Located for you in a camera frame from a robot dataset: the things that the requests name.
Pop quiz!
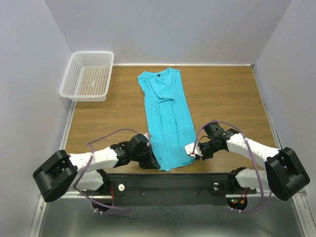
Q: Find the aluminium frame rail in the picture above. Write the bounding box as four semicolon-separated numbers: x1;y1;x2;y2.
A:
28;101;308;237

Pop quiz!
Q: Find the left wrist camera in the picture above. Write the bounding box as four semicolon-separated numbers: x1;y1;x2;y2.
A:
143;133;152;143

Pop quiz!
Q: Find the turquoise t shirt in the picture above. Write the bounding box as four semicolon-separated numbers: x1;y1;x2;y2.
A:
137;68;196;171

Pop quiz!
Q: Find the white plastic basket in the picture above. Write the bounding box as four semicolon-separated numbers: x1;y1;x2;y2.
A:
59;51;114;102

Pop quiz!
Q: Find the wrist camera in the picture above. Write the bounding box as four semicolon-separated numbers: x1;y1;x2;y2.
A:
143;133;152;143
184;143;203;158

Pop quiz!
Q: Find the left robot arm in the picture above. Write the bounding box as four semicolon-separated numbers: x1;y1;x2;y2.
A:
33;133;160;202

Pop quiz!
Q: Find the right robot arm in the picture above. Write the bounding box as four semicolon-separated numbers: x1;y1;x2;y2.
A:
194;120;310;201

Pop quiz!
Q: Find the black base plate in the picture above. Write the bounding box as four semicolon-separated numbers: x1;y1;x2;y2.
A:
107;173;256;207

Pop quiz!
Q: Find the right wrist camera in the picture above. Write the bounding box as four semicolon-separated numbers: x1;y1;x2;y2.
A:
184;143;203;158

